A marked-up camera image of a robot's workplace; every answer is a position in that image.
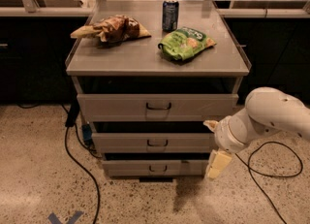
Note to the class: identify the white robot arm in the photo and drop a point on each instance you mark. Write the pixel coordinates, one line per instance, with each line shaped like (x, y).
(266, 112)

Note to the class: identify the blue tape cross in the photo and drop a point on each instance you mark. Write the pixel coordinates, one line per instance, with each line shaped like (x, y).
(72, 218)

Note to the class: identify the black power adapter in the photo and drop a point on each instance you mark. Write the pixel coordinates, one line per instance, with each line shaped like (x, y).
(72, 114)

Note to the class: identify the grey top drawer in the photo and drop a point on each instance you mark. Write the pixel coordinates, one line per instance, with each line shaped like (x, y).
(155, 107)

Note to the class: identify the grey drawer cabinet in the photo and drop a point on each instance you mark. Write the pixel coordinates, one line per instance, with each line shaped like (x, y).
(139, 67)

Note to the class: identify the blue soda can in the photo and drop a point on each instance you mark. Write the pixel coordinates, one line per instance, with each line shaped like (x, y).
(170, 15)

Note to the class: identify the grey drawer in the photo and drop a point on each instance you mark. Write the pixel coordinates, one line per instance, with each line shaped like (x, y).
(140, 168)
(153, 142)
(155, 107)

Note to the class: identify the grey bottom drawer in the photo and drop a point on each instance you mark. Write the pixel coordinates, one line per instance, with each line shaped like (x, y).
(140, 168)

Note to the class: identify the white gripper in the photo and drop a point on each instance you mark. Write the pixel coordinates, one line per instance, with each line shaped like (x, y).
(223, 136)

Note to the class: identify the blue small box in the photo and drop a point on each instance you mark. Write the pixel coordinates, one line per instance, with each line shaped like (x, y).
(86, 133)

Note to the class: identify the brown chip bag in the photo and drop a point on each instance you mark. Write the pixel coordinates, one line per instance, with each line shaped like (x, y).
(113, 29)

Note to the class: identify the green chip bag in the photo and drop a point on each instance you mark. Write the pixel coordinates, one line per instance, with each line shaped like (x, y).
(185, 43)

